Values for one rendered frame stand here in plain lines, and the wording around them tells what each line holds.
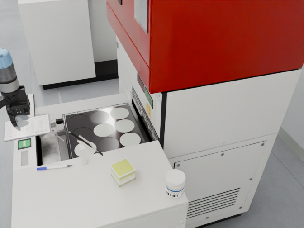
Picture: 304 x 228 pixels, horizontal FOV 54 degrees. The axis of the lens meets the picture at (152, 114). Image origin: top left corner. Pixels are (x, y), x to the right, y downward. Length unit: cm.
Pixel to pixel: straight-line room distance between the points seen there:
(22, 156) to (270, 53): 114
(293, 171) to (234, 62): 167
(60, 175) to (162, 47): 64
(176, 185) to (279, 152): 192
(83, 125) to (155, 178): 53
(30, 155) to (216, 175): 99
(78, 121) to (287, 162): 189
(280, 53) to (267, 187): 142
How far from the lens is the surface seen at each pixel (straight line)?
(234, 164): 178
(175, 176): 111
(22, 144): 145
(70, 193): 121
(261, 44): 133
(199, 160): 160
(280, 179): 270
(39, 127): 152
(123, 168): 117
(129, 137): 148
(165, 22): 108
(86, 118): 162
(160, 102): 125
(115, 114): 162
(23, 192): 126
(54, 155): 148
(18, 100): 129
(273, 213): 247
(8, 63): 120
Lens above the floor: 191
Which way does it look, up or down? 39 degrees down
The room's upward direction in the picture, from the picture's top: 2 degrees clockwise
